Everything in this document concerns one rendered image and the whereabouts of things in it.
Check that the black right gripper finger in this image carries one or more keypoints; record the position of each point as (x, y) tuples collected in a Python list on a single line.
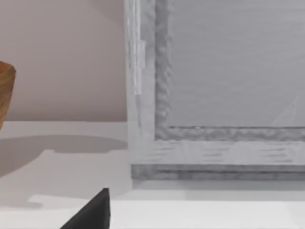
[(95, 212)]

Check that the brown wooden basket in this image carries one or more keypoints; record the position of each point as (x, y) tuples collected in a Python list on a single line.
[(5, 93)]

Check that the grey framed cabinet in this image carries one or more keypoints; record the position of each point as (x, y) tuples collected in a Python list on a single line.
[(214, 95)]

